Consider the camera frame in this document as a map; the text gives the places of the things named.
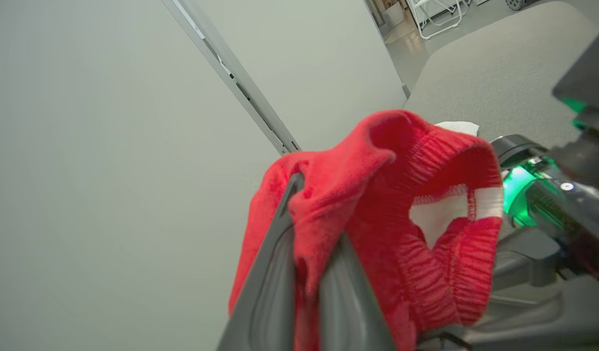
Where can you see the grey partition frame post with hinge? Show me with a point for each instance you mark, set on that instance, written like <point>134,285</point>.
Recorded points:
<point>241,83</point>

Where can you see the grey robot torso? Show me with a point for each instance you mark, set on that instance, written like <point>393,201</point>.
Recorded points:
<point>524,317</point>

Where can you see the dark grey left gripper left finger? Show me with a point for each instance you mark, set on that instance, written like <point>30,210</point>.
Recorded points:
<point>265,292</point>

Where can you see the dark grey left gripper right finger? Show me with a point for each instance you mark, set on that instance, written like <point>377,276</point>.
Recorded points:
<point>350,312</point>

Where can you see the red shorts white stripes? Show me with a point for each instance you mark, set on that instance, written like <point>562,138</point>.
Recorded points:
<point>377,204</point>

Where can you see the white garment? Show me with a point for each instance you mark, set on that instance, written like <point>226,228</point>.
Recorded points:
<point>458,127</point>

